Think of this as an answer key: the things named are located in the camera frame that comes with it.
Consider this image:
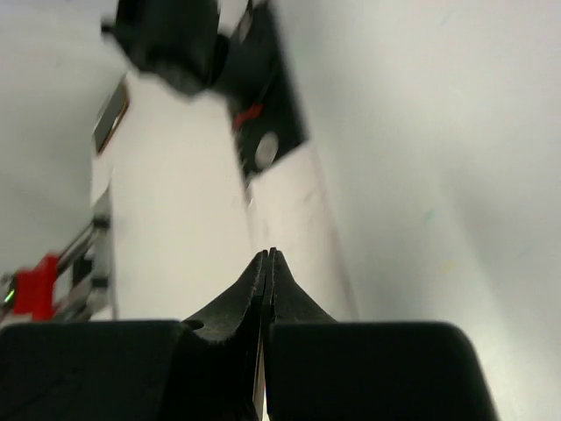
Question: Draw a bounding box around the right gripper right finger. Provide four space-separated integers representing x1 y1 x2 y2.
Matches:
265 249 499 420

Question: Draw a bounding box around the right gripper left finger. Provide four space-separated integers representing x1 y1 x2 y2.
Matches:
1 252 268 420

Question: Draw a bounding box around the red white background device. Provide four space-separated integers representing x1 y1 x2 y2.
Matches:
1 253 59 321

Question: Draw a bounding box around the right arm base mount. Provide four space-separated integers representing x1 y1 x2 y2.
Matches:
217 1 308 184

